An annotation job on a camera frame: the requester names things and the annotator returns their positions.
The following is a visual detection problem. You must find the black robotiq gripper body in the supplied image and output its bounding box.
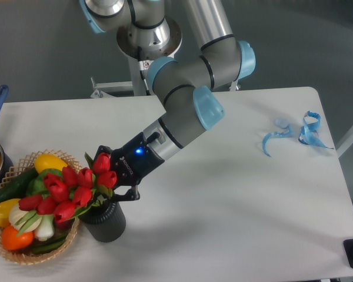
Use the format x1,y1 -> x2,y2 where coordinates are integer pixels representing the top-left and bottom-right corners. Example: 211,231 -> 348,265
109,132 -> 165,186

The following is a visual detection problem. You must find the orange fruit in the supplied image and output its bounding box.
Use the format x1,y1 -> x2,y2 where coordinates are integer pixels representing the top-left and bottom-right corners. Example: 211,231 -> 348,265
1,225 -> 34,251

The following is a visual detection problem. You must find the clear tape piece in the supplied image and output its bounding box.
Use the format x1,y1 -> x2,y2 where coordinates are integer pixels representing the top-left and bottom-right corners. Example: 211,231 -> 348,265
274,118 -> 289,129

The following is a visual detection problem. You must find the dark grey ribbed vase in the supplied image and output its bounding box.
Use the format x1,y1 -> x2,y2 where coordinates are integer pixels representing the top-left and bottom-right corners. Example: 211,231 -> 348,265
79,200 -> 126,243

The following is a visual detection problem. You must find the yellow bell pepper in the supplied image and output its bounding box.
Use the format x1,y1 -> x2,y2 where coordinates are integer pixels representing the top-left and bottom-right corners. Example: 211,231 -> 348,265
0,198 -> 20,227

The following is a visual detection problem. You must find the tangled blue tape strip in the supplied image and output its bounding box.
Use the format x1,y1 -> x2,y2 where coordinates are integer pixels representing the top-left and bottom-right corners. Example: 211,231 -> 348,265
298,111 -> 334,149

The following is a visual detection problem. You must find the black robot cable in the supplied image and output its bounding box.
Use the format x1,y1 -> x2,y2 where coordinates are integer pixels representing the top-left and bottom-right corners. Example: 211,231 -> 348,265
136,46 -> 151,96

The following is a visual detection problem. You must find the yellow lemon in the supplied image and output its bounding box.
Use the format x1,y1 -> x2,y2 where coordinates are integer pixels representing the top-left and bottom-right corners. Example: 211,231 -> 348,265
34,153 -> 68,174

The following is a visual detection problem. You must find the green bok choy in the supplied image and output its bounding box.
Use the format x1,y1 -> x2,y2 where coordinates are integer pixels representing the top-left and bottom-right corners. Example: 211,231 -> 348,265
26,169 -> 62,242

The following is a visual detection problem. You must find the curved blue tape strip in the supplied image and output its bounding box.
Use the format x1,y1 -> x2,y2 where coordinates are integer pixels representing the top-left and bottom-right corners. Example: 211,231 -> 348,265
262,123 -> 294,157

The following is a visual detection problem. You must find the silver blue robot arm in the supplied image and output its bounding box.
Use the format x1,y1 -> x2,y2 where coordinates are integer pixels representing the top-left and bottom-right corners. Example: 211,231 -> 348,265
79,1 -> 256,202

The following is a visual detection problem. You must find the red tulip bouquet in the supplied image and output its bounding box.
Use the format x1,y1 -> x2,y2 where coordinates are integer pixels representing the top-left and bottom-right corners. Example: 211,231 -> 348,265
18,155 -> 116,224

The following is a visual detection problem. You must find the white steamed bun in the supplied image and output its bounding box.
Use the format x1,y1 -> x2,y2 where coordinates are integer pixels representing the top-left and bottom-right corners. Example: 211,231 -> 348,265
8,203 -> 42,233

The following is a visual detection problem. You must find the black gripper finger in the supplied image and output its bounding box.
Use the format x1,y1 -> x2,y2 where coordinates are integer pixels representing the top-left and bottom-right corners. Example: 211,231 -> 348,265
110,185 -> 141,202
93,146 -> 111,170

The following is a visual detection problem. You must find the woven bamboo basket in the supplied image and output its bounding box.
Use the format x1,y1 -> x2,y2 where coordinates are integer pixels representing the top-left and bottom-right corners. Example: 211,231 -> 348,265
0,149 -> 82,265

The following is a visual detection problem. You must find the green cucumber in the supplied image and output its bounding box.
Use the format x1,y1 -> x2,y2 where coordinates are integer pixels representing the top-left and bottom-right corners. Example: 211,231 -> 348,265
0,167 -> 38,203

